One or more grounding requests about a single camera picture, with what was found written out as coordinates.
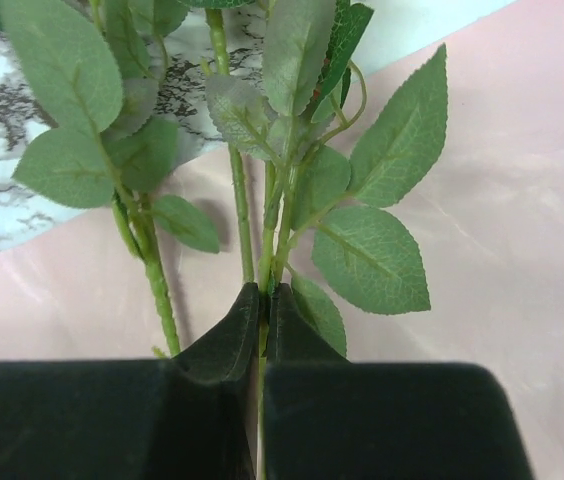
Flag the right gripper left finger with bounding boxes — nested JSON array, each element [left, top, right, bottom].
[[173, 283, 260, 479]]

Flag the peach pink flower stem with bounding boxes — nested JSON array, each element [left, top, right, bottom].
[[201, 0, 449, 480]]

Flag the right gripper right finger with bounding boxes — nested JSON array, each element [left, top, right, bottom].
[[264, 282, 348, 480]]

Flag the pink wrapping paper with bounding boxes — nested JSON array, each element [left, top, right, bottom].
[[0, 1, 564, 479]]

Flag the white flower stem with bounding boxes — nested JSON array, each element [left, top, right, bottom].
[[205, 8, 255, 283]]

